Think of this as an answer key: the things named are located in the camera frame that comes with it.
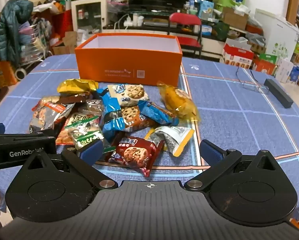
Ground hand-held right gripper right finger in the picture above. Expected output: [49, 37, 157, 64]
[184, 139, 282, 191]

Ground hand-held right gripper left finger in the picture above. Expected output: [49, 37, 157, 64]
[22, 139, 119, 190]

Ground red cookie packet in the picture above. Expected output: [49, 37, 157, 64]
[108, 136, 165, 178]

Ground orange cardboard box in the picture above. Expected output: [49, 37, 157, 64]
[75, 33, 183, 87]

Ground green white snack packet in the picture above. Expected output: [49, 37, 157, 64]
[65, 116, 116, 154]

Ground blue checked tablecloth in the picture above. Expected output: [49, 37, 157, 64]
[0, 54, 299, 230]

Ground grey red nut packet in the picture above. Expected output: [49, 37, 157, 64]
[29, 96, 76, 133]

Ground silver yellow snack packet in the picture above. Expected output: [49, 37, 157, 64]
[145, 126, 195, 157]

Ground brown chocolate bar packet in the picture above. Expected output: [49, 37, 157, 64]
[57, 92, 93, 105]

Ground orange printed carton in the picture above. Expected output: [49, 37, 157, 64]
[0, 60, 18, 87]

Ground tape roll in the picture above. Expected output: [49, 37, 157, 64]
[15, 67, 27, 81]

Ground clear yellow cake packet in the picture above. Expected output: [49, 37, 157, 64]
[156, 81, 199, 121]

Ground white cookie packet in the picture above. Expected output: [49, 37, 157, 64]
[107, 84, 150, 107]

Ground eyeglasses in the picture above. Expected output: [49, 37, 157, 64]
[236, 65, 271, 94]

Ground black glasses case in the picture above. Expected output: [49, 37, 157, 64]
[264, 78, 294, 109]

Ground rack with clothes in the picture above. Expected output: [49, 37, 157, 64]
[17, 17, 52, 63]

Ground red white gift box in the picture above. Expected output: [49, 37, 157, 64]
[220, 44, 255, 70]

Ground orange green gift box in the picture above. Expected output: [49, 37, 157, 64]
[254, 53, 278, 75]

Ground teal puffer jacket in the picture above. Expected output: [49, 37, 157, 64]
[0, 0, 34, 63]

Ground white carton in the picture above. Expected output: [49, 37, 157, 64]
[275, 58, 294, 83]

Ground open cardboard box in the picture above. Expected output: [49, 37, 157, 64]
[52, 31, 78, 55]

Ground blue printed carton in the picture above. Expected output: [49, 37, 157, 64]
[289, 65, 299, 84]

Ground dark green bag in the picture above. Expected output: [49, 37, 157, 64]
[213, 21, 230, 41]

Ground brown cardboard box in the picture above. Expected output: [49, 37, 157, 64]
[222, 6, 249, 30]

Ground red folding chair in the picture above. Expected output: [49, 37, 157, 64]
[167, 12, 203, 59]

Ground white power strip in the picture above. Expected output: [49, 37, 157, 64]
[123, 14, 137, 27]

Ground white chest freezer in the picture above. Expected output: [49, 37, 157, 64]
[254, 8, 299, 62]

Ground light blue product box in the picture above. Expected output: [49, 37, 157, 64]
[200, 0, 214, 20]

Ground television stand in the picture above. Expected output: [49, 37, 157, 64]
[103, 4, 226, 42]

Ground white glass-door cabinet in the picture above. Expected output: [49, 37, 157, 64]
[71, 0, 107, 34]

